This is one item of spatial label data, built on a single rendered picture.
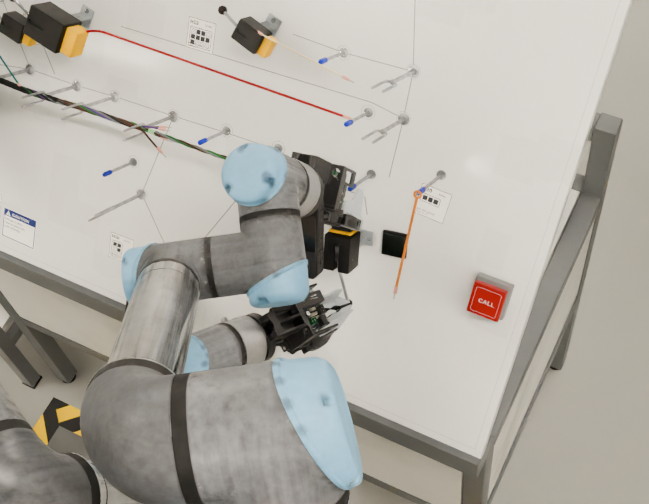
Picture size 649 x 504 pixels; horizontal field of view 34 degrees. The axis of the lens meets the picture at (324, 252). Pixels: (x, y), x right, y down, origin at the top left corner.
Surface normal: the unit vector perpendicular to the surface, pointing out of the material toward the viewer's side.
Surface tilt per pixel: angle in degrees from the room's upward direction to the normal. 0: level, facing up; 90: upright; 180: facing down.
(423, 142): 52
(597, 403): 0
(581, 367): 0
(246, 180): 28
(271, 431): 24
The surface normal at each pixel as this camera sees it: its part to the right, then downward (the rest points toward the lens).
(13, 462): 0.47, -0.40
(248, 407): -0.09, -0.44
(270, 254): -0.05, -0.15
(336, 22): -0.41, 0.32
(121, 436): -0.54, -0.22
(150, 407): -0.25, -0.58
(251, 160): -0.36, -0.10
